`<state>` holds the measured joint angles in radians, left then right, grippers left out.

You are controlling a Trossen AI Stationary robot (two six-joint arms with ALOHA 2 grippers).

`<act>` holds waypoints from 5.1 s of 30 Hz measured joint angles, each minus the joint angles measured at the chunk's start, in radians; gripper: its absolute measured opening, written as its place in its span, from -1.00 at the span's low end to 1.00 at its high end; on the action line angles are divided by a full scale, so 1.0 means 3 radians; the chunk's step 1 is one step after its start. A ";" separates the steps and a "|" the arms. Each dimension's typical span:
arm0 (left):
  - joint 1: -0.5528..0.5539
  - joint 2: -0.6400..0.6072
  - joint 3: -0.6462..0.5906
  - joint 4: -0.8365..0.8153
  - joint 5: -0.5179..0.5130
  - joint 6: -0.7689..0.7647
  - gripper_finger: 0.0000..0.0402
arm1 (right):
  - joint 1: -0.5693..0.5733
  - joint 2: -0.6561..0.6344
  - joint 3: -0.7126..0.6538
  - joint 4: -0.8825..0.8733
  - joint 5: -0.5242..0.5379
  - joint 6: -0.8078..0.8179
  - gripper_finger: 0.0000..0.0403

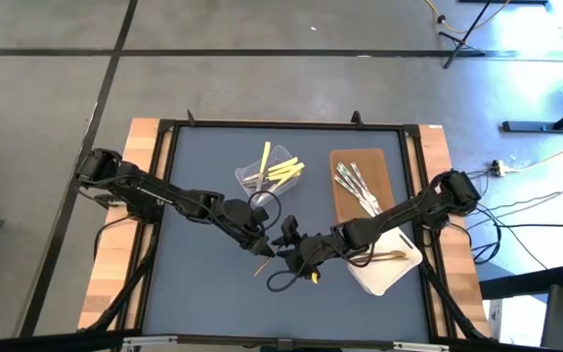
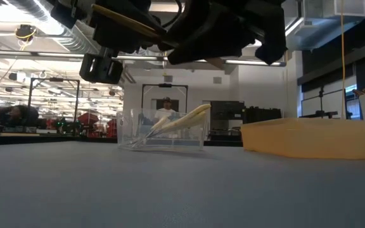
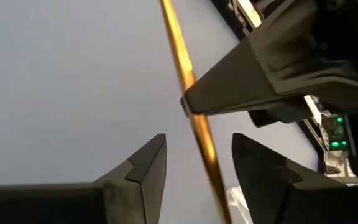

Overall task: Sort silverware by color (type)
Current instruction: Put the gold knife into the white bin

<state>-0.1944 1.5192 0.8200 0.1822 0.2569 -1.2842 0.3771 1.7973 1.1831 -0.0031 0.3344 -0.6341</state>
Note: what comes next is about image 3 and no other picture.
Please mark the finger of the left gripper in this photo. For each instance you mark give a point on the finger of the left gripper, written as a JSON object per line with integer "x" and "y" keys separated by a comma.
{"x": 278, "y": 113}
{"x": 238, "y": 84}

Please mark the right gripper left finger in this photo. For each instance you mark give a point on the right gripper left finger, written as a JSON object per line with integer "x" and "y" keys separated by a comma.
{"x": 120, "y": 202}

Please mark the gold cutlery piece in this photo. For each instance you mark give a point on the gold cutlery piece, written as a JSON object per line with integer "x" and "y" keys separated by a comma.
{"x": 200, "y": 130}

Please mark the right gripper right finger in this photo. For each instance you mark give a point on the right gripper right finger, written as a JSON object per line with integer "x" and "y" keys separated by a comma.
{"x": 275, "y": 199}

